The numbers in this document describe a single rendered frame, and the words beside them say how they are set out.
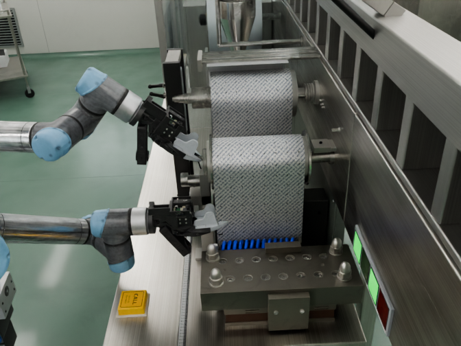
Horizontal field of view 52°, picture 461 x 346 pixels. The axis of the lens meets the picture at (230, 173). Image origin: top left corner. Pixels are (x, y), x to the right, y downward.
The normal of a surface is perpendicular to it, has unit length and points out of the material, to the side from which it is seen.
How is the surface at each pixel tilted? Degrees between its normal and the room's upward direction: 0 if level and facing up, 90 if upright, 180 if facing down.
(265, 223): 90
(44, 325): 0
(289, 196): 90
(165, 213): 90
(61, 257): 0
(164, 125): 90
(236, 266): 0
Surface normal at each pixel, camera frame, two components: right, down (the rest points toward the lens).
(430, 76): -1.00, 0.05
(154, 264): -0.04, -0.86
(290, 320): 0.03, 0.51
